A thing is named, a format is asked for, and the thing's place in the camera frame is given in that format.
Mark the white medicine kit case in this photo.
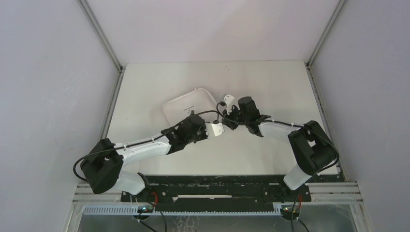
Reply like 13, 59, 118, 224
162, 88, 217, 126

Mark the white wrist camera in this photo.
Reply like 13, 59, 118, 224
205, 123, 224, 138
221, 94, 235, 115

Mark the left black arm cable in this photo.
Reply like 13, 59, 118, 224
73, 110, 221, 232

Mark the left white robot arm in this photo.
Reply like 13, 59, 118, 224
75, 115, 207, 202

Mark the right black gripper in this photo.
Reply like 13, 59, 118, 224
223, 103, 249, 130

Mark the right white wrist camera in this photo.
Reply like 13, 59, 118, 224
221, 94, 235, 115

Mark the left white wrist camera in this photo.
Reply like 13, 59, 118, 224
205, 123, 224, 138

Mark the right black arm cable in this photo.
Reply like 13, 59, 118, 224
216, 101, 340, 232

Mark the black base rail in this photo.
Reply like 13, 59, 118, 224
139, 174, 313, 213

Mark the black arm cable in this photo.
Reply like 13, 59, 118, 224
216, 101, 340, 232
73, 110, 221, 232

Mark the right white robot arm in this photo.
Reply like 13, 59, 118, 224
216, 94, 340, 201

